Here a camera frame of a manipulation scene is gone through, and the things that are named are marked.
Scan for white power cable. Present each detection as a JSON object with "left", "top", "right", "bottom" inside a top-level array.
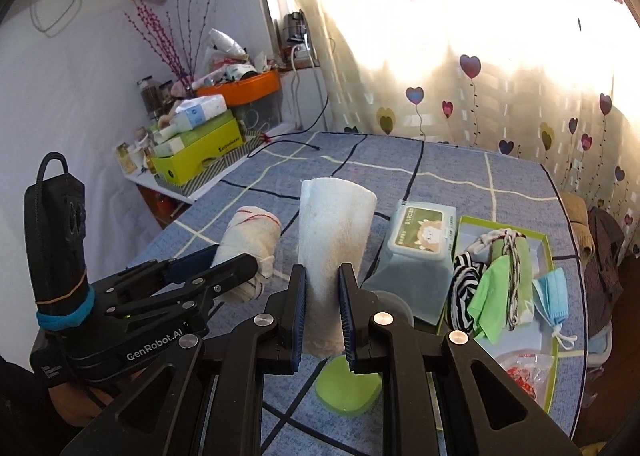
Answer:
[{"left": 289, "top": 43, "right": 331, "bottom": 132}]

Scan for lime green cardboard box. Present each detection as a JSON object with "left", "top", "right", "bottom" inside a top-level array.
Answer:
[{"left": 435, "top": 216, "right": 561, "bottom": 414}]

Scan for orange plastic basket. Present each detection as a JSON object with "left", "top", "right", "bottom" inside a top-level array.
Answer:
[{"left": 195, "top": 70, "right": 282, "bottom": 107}]

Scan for white plastic bag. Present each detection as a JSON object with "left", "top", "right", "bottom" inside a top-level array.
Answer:
[{"left": 202, "top": 28, "right": 248, "bottom": 74}]

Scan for black cable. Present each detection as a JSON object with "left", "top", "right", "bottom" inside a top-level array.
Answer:
[{"left": 247, "top": 91, "right": 331, "bottom": 157}]

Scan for pale green long box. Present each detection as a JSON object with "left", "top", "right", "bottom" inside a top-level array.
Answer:
[{"left": 152, "top": 108, "right": 236, "bottom": 156}]

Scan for pink branch decoration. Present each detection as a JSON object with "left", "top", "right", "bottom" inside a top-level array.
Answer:
[{"left": 124, "top": 0, "right": 221, "bottom": 92}]

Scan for small yellow box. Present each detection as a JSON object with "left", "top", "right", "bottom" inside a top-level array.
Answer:
[{"left": 116, "top": 141, "right": 141, "bottom": 173}]

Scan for person's left hand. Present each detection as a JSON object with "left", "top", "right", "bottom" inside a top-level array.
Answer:
[{"left": 49, "top": 368, "right": 134, "bottom": 430}]

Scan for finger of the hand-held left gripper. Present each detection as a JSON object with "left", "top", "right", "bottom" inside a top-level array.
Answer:
[
  {"left": 94, "top": 252, "right": 259, "bottom": 323},
  {"left": 119, "top": 243, "right": 222, "bottom": 288}
]

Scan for person's left forearm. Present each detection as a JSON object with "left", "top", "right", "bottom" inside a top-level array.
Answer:
[{"left": 0, "top": 353, "right": 76, "bottom": 456}]

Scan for brown cloth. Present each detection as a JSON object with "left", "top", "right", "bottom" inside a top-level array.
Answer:
[{"left": 560, "top": 193, "right": 593, "bottom": 259}]

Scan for dark glass jar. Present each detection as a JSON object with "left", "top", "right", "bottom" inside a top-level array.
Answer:
[{"left": 137, "top": 76, "right": 160, "bottom": 119}]

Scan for blue checked tablecloth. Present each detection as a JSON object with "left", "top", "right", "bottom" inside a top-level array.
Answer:
[{"left": 127, "top": 131, "right": 591, "bottom": 456}]

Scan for dark clothing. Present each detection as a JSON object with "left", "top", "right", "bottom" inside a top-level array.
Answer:
[{"left": 585, "top": 206, "right": 626, "bottom": 327}]

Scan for blue wet wipes pack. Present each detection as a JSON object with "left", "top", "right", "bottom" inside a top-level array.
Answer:
[{"left": 362, "top": 199, "right": 457, "bottom": 327}]

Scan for striped patterned box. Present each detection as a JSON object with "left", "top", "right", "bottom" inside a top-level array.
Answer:
[{"left": 155, "top": 133, "right": 271, "bottom": 198}]

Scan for blue face mask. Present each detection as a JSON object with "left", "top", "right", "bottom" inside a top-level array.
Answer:
[{"left": 531, "top": 268, "right": 578, "bottom": 351}]

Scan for clear plastic bowl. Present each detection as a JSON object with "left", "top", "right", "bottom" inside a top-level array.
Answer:
[{"left": 370, "top": 290, "right": 416, "bottom": 327}]

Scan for blue white tissue pack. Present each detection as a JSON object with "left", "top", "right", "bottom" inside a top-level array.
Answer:
[{"left": 175, "top": 95, "right": 228, "bottom": 133}]

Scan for green towel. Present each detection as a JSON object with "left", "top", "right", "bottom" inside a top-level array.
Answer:
[{"left": 487, "top": 235, "right": 537, "bottom": 324}]

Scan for white shelf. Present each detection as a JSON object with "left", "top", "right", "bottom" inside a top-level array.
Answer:
[{"left": 125, "top": 171, "right": 193, "bottom": 207}]

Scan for black white striped cloth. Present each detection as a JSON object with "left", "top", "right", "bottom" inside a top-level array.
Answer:
[{"left": 450, "top": 251, "right": 488, "bottom": 334}]

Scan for braided red white cord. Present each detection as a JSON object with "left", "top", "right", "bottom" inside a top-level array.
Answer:
[{"left": 495, "top": 231, "right": 526, "bottom": 329}]

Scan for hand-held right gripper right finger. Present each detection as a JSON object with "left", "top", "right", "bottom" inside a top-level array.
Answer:
[{"left": 337, "top": 262, "right": 583, "bottom": 456}]

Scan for beige striped cloth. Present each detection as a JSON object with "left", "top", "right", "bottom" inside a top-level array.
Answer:
[{"left": 212, "top": 206, "right": 282, "bottom": 306}]

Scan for metal appliance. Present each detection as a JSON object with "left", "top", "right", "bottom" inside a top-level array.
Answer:
[{"left": 284, "top": 11, "right": 308, "bottom": 44}]

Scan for lime green shoe box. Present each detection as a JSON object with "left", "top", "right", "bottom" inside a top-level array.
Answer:
[{"left": 151, "top": 117, "right": 244, "bottom": 186}]

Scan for heart print curtain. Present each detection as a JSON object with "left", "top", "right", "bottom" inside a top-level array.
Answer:
[{"left": 250, "top": 0, "right": 640, "bottom": 257}]

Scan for clear plastic storage box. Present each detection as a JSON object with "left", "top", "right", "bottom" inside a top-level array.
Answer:
[{"left": 232, "top": 91, "right": 286, "bottom": 134}]

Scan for red snack wrappers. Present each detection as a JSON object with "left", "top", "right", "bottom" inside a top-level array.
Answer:
[{"left": 500, "top": 353, "right": 551, "bottom": 404}]

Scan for light green cloth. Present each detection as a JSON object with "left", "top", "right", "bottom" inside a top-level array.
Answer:
[{"left": 467, "top": 256, "right": 513, "bottom": 343}]

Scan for white towel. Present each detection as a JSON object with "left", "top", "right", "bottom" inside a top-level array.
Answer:
[{"left": 297, "top": 177, "right": 378, "bottom": 359}]

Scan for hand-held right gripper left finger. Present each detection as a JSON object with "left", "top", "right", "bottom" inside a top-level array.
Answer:
[{"left": 60, "top": 263, "right": 307, "bottom": 456}]

